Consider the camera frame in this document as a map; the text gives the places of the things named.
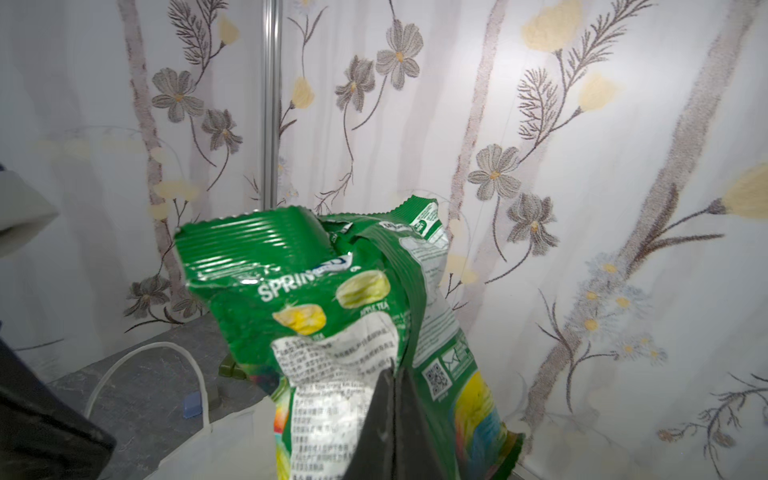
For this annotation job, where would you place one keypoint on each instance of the blue block on table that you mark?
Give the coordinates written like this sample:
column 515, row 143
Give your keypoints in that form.
column 192, row 405

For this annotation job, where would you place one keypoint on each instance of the aluminium corner post left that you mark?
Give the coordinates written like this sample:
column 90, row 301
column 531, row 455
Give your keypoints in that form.
column 272, row 36

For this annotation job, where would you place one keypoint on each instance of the white paper bag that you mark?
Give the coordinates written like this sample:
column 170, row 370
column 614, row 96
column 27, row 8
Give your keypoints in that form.
column 237, row 446

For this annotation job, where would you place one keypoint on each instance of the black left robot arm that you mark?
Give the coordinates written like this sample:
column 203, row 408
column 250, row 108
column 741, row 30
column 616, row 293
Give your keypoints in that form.
column 41, row 437

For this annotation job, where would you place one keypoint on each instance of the green candy packet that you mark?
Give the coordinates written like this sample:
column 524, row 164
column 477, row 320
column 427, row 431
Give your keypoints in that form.
column 314, row 307

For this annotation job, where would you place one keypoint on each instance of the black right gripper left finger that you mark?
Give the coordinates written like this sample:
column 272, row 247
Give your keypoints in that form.
column 374, row 455

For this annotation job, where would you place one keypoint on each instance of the green block on table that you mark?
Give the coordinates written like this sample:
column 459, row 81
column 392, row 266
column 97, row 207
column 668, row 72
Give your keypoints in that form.
column 229, row 368

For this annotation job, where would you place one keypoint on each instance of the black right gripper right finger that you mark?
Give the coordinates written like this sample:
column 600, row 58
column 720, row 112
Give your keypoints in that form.
column 416, row 456

